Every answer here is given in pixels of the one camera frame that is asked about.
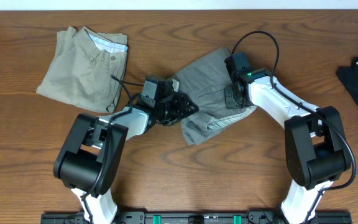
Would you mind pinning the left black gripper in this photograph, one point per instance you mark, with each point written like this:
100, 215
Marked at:
181, 106

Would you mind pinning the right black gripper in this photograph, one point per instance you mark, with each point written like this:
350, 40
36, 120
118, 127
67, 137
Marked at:
229, 102

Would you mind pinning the grey shorts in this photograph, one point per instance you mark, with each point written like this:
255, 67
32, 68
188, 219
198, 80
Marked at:
204, 82

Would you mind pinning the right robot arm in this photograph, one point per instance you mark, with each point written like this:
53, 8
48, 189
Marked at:
316, 149

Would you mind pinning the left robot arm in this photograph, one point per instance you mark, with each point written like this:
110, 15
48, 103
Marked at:
89, 158

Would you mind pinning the folded khaki shorts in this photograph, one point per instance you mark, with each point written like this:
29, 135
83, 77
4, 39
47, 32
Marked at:
85, 69

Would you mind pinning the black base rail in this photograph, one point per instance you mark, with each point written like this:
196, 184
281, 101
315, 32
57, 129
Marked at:
255, 217

